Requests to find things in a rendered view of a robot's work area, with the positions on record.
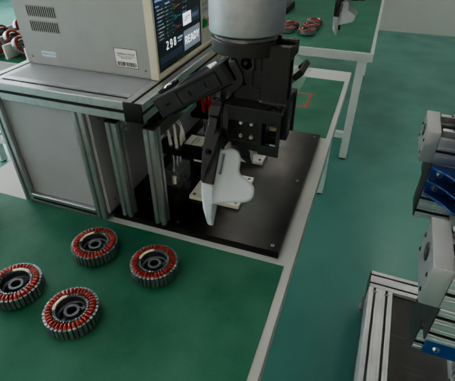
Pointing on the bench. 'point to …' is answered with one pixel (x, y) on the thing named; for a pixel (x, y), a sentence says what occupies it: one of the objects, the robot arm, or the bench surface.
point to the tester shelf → (88, 88)
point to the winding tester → (99, 35)
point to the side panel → (52, 156)
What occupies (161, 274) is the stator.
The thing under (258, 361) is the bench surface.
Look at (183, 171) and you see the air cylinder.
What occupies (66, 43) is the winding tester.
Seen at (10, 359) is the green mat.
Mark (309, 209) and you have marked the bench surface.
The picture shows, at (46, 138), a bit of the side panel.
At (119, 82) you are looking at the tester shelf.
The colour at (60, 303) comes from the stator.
